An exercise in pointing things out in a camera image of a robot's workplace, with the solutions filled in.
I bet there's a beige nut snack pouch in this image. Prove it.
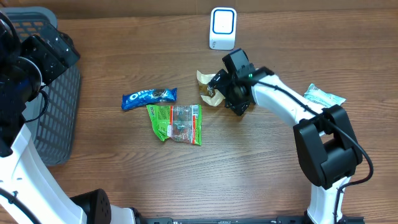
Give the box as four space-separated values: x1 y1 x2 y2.
197 70 224 106

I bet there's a mint green wipes packet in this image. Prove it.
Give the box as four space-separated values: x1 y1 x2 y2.
303 83 346 108

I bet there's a blue Oreo cookie packet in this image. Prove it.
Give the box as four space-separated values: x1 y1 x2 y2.
121 88 178 110

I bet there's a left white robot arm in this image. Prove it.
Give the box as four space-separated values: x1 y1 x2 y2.
1 14 139 224

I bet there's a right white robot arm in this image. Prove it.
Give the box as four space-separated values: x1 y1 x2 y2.
210 49 374 223

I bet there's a white barcode scanner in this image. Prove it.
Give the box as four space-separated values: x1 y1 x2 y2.
209 7 237 50

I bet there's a green clear snack packet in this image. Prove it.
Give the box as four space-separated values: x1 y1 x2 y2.
146 105 202 146

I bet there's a grey plastic mesh basket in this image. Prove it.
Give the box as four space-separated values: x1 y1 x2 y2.
1 7 81 166

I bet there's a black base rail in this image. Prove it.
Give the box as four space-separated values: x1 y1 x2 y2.
136 214 365 224

